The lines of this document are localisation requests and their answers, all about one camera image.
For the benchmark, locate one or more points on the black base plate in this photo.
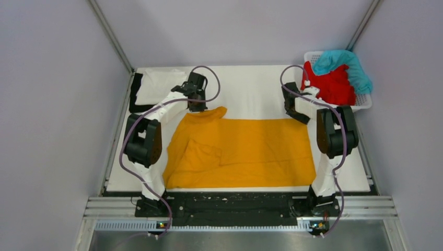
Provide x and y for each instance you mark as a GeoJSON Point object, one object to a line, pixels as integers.
{"type": "Point", "coordinates": [236, 209]}

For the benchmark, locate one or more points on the yellow t shirt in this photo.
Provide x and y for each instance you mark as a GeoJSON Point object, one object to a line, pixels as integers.
{"type": "Point", "coordinates": [208, 150]}

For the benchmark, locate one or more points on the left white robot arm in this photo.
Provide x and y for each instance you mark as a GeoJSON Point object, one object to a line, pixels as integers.
{"type": "Point", "coordinates": [142, 143]}

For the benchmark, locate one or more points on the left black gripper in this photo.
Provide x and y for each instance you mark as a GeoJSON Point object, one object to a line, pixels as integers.
{"type": "Point", "coordinates": [199, 108]}

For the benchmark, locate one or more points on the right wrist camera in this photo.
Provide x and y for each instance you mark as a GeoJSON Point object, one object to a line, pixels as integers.
{"type": "Point", "coordinates": [310, 90]}

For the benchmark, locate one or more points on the white plastic basket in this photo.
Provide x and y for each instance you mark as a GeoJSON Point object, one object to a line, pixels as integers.
{"type": "Point", "coordinates": [363, 101]}

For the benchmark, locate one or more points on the red t shirt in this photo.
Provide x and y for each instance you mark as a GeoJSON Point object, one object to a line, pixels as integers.
{"type": "Point", "coordinates": [335, 87]}

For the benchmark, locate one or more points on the folded black t shirt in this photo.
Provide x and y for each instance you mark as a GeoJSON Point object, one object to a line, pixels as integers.
{"type": "Point", "coordinates": [135, 86]}

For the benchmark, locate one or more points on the folded white t shirt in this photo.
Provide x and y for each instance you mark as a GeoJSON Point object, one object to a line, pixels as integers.
{"type": "Point", "coordinates": [156, 85]}

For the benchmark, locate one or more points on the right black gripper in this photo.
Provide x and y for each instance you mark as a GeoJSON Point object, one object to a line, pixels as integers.
{"type": "Point", "coordinates": [303, 120]}

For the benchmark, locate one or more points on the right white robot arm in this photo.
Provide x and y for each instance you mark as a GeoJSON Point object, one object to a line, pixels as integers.
{"type": "Point", "coordinates": [336, 137]}

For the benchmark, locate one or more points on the aluminium frame rail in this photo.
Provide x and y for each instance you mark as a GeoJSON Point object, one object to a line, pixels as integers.
{"type": "Point", "coordinates": [365, 222]}

